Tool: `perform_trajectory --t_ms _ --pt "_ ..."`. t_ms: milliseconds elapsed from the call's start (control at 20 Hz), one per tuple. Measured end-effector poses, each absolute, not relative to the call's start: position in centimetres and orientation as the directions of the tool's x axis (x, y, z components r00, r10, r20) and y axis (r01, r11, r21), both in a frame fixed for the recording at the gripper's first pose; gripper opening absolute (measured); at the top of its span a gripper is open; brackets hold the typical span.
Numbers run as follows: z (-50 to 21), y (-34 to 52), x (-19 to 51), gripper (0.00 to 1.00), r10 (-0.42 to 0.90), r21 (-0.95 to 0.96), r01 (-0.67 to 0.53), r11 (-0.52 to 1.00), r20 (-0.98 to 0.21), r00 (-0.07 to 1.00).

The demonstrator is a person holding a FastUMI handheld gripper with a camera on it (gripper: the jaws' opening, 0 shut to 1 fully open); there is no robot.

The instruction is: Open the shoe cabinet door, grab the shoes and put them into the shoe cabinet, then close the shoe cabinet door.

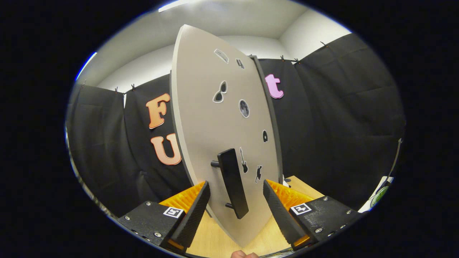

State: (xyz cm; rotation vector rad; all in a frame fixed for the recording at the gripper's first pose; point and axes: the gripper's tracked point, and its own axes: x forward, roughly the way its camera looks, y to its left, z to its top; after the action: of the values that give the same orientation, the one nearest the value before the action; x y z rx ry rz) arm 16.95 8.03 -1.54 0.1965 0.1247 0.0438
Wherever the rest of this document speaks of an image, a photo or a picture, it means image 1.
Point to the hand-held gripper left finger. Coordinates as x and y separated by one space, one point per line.
195 209

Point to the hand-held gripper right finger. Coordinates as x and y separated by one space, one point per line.
276 208

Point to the dark grey shoe cabinet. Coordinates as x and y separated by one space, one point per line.
274 125

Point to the white desk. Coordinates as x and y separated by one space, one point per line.
365 207

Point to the black backdrop cloth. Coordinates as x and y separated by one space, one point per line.
340 125

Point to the green round object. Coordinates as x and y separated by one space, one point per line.
380 195

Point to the wide ceiling light panel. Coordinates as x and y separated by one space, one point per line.
172 5

